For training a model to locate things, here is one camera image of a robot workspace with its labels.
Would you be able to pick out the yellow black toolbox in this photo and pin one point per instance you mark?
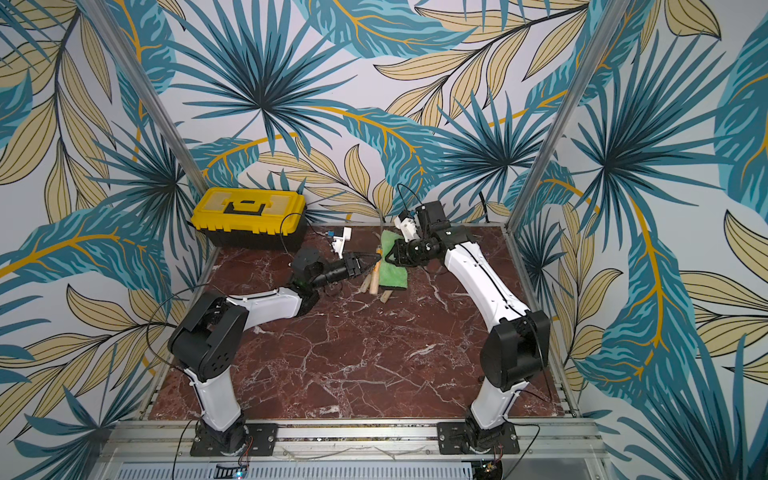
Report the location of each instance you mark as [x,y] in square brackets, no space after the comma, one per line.
[252,219]

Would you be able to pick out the green rag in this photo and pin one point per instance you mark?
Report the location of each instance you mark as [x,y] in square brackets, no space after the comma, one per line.
[391,276]

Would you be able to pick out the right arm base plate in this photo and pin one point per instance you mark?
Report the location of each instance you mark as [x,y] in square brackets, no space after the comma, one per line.
[465,438]

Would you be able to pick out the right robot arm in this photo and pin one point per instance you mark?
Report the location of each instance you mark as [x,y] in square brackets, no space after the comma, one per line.
[517,346]

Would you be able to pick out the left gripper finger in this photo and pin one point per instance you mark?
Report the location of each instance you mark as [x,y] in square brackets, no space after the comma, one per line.
[369,257]
[366,270]

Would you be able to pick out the aluminium front rail frame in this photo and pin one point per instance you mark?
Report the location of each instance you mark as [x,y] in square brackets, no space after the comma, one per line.
[536,448]

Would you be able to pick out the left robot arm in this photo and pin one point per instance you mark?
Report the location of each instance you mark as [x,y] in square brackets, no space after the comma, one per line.
[208,338]

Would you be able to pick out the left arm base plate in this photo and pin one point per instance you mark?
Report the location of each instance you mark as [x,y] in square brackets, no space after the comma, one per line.
[241,439]

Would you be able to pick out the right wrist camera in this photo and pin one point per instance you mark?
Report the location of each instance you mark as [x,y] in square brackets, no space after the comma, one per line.
[407,226]

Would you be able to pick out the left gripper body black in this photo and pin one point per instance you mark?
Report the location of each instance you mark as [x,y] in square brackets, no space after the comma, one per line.
[350,270]

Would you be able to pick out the sickle labelled handle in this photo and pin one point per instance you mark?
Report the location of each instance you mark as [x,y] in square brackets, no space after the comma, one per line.
[365,285]

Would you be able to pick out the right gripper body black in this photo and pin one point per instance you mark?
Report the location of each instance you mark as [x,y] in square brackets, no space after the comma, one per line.
[405,252]

